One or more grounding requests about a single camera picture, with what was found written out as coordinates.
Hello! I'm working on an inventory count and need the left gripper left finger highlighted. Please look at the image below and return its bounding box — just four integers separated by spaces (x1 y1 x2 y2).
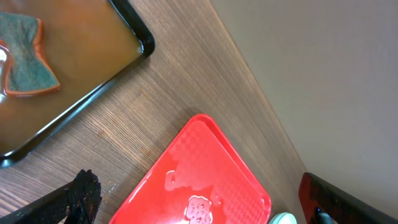
1 170 102 224

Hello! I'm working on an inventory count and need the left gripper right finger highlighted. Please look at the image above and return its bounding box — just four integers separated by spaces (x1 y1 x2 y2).
298 172 397 224

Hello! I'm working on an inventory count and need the light blue plate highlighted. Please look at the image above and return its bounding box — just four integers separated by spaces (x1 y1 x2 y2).
268 212 297 224

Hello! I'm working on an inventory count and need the orange green sponge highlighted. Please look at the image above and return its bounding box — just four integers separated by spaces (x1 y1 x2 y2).
1 12 60 96

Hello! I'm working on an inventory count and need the red plastic serving tray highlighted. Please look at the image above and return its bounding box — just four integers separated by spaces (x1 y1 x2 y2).
111 114 271 223

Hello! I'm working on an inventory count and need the black water tray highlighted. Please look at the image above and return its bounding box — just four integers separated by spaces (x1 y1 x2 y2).
1 0 155 168

